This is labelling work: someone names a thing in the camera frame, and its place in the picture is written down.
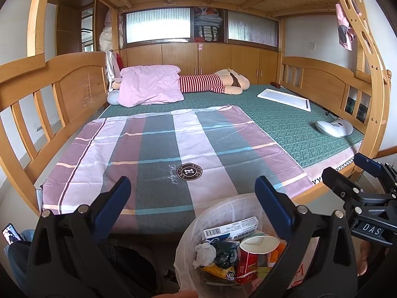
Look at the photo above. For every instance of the blue cloth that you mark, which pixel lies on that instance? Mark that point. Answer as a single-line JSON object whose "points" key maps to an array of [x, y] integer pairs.
{"points": [[27, 235]]}

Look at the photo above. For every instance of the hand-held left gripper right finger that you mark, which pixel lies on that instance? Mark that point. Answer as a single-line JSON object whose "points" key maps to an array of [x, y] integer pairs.
{"points": [[273, 205]]}

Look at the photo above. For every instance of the light blue cushion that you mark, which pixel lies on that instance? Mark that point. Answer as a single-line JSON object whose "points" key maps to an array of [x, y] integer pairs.
{"points": [[113, 97]]}

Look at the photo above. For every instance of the plaid bed sheet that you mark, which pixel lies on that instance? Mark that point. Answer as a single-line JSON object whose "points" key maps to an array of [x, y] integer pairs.
{"points": [[93, 149]]}

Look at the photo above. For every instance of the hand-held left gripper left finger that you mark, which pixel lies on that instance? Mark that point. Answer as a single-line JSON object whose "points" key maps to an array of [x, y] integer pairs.
{"points": [[116, 203]]}

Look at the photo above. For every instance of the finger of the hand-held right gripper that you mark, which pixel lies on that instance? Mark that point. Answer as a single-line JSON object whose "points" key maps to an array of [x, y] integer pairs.
{"points": [[339, 183], [369, 164]]}

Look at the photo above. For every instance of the white plastic-wrapped bundle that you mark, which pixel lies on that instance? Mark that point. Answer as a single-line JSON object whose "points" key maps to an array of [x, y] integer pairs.
{"points": [[108, 31]]}

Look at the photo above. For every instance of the wooden headboard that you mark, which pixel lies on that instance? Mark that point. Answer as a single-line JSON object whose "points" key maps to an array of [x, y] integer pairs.
{"points": [[77, 83]]}

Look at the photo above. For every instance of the person's right hand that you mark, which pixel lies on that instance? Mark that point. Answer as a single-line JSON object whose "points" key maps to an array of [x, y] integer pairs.
{"points": [[366, 257]]}

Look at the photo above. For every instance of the white tissue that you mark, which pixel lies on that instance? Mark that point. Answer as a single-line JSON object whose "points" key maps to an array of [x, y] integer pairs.
{"points": [[204, 254]]}

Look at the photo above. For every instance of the white grey massager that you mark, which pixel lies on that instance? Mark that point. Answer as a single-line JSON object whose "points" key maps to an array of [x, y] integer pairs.
{"points": [[335, 128]]}

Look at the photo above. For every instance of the person's leg in dark trousers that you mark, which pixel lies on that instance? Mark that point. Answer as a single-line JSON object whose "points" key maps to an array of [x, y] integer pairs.
{"points": [[136, 270]]}

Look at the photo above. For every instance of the person's left hand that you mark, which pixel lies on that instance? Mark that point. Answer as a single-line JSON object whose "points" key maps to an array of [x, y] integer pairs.
{"points": [[183, 294]]}

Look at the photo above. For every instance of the stack of books and papers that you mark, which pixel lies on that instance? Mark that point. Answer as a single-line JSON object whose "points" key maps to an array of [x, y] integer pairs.
{"points": [[207, 24]]}

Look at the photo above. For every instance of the pink pillow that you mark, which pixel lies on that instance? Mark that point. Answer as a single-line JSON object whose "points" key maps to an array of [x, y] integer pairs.
{"points": [[152, 83]]}

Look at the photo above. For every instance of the brown wooden wardrobe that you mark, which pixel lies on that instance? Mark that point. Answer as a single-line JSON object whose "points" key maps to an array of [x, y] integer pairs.
{"points": [[68, 28]]}

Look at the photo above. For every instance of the red cloth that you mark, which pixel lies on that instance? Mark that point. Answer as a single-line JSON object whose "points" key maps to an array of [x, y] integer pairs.
{"points": [[119, 62]]}

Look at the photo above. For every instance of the green patterned mattress mat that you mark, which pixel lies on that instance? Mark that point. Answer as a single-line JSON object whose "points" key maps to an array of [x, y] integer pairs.
{"points": [[279, 124]]}

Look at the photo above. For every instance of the white wall switch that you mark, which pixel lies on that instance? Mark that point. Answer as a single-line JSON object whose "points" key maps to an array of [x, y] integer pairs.
{"points": [[312, 46]]}

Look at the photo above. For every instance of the dark green wrapper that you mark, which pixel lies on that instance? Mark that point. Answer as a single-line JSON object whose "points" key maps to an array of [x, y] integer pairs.
{"points": [[225, 253]]}

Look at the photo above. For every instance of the yellow snack bag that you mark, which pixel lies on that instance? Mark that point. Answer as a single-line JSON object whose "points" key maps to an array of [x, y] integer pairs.
{"points": [[217, 273]]}

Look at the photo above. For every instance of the bin with white plastic liner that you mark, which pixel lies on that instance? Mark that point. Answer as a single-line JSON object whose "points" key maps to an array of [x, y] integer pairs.
{"points": [[217, 211]]}

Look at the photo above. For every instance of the red box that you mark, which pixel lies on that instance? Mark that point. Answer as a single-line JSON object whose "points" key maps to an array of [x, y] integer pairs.
{"points": [[246, 268]]}

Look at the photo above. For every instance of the plush toy red striped shirt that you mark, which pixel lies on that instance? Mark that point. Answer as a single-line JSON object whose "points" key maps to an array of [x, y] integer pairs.
{"points": [[201, 82]]}

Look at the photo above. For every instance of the white cardboard box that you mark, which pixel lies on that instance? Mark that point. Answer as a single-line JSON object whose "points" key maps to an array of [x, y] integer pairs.
{"points": [[231, 228]]}

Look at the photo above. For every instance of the dark red case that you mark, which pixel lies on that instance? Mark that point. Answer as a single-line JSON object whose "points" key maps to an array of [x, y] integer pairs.
{"points": [[275, 84]]}

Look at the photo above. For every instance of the smartphone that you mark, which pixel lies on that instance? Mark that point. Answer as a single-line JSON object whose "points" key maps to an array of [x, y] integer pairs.
{"points": [[11, 234]]}

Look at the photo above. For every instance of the white board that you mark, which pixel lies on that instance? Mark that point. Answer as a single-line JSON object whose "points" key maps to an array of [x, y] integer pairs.
{"points": [[283, 98]]}

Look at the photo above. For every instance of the frosted glass window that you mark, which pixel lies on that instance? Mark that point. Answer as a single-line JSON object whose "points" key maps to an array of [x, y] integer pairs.
{"points": [[251, 28], [156, 26]]}

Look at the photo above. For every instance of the orange packet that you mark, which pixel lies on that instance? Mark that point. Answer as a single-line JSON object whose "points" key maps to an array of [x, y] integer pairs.
{"points": [[279, 250]]}

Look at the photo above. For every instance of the wooden cabinet row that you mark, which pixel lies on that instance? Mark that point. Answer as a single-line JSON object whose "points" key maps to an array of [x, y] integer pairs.
{"points": [[217, 59]]}

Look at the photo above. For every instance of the white grey hanging cloth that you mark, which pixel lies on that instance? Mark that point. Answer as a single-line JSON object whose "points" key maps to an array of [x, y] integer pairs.
{"points": [[110, 65]]}

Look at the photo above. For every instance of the pink hanging cloth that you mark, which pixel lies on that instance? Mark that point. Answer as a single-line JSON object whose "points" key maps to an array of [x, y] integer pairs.
{"points": [[344, 26]]}

